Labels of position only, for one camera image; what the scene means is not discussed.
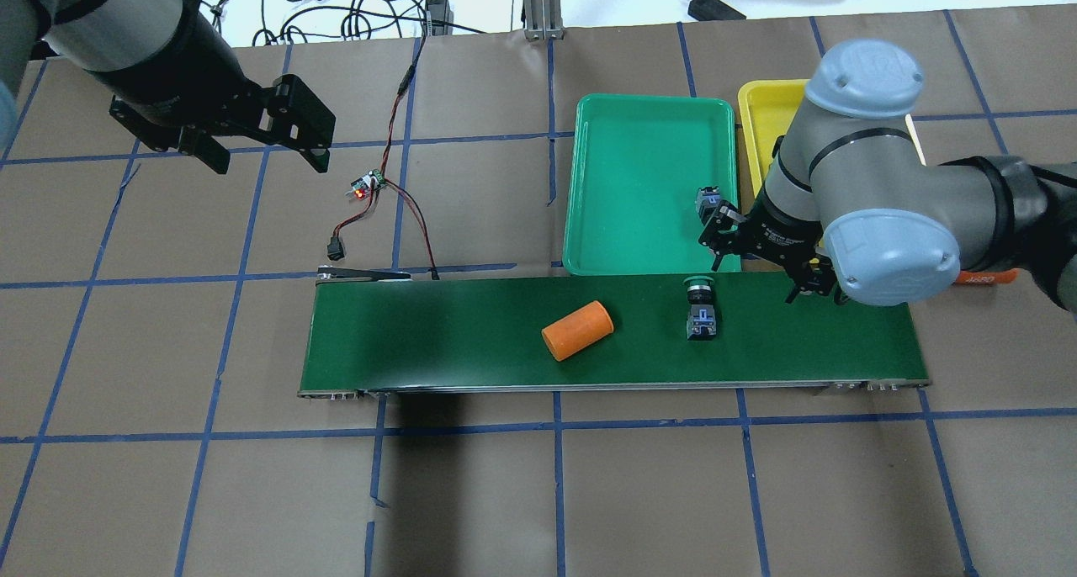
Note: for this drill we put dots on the yellow plastic tray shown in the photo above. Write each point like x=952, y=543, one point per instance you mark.
x=766, y=109

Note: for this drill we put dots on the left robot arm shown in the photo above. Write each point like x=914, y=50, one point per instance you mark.
x=101, y=36

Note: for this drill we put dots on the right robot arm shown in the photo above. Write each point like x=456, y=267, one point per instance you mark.
x=848, y=203

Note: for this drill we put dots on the small controller circuit board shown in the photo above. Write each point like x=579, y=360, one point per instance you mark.
x=367, y=185

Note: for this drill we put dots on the green push button switch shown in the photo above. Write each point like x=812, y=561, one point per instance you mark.
x=702, y=322

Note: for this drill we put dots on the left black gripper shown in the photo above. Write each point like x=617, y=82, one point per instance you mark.
x=195, y=74

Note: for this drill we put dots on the black power adapter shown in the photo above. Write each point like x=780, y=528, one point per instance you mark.
x=713, y=10

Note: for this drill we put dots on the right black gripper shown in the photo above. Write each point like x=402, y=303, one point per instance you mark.
x=779, y=231

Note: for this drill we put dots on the green conveyor belt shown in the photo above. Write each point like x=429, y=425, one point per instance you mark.
x=480, y=335

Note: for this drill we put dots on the orange cylinder labelled 4680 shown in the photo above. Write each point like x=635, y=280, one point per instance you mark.
x=990, y=278

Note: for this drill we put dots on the green plastic tray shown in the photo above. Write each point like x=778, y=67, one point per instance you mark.
x=638, y=163

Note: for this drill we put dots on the aluminium frame post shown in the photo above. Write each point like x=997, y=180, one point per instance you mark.
x=542, y=20

